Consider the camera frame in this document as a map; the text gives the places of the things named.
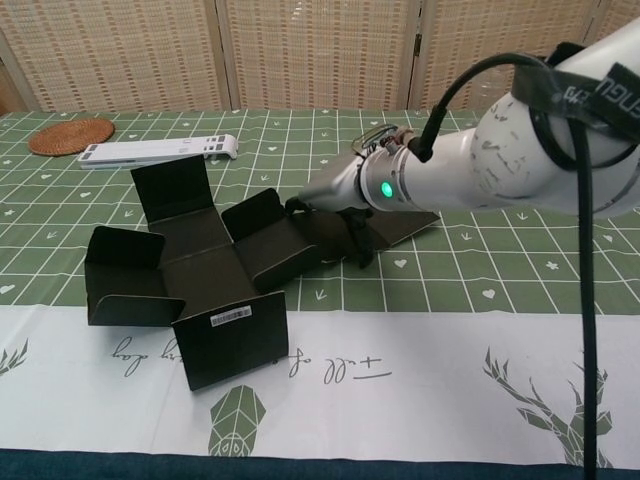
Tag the white rectangular device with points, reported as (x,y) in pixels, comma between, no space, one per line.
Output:
(150,150)

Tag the green checked tablecloth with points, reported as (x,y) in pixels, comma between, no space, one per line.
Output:
(450,350)

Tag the black cardboard box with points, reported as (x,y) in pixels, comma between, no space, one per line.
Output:
(200,270)

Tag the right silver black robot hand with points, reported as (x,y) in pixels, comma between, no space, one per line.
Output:
(332,187)

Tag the bamboo folding screen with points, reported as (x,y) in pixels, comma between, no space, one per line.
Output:
(300,50)

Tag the round woven rattan coaster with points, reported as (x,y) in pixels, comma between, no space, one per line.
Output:
(70,137)

